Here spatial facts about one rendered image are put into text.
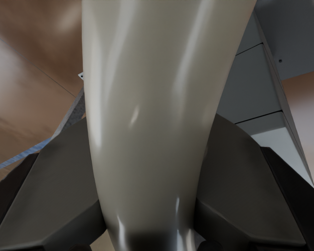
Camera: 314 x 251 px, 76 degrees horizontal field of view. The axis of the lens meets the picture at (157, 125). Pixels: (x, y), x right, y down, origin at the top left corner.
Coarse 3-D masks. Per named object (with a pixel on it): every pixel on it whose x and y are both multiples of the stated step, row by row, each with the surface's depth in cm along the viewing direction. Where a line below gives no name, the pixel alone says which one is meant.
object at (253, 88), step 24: (240, 48) 85; (264, 48) 77; (240, 72) 76; (264, 72) 69; (240, 96) 69; (264, 96) 63; (240, 120) 63; (264, 120) 58; (288, 120) 64; (264, 144) 60; (288, 144) 58
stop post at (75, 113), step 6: (78, 96) 149; (84, 96) 148; (78, 102) 142; (84, 102) 146; (72, 108) 140; (78, 108) 141; (84, 108) 145; (66, 114) 139; (72, 114) 136; (78, 114) 140; (66, 120) 132; (72, 120) 135; (78, 120) 139; (60, 126) 131; (66, 126) 130; (54, 132) 130; (60, 132) 125
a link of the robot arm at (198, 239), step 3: (195, 231) 56; (195, 234) 56; (198, 234) 56; (195, 237) 55; (198, 237) 55; (201, 237) 55; (195, 240) 55; (198, 240) 55; (201, 240) 55; (204, 240) 55; (195, 243) 54; (198, 243) 54; (195, 246) 54; (198, 246) 54
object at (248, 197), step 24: (216, 120) 10; (216, 144) 8; (240, 144) 8; (216, 168) 7; (240, 168) 7; (264, 168) 7; (216, 192) 6; (240, 192) 6; (264, 192) 6; (216, 216) 6; (240, 216) 5; (264, 216) 5; (288, 216) 5; (216, 240) 6; (240, 240) 5; (264, 240) 5; (288, 240) 5
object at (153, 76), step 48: (96, 0) 3; (144, 0) 2; (192, 0) 2; (240, 0) 3; (96, 48) 3; (144, 48) 3; (192, 48) 3; (96, 96) 4; (144, 96) 3; (192, 96) 3; (96, 144) 4; (144, 144) 4; (192, 144) 4; (144, 192) 4; (192, 192) 5; (144, 240) 5; (192, 240) 7
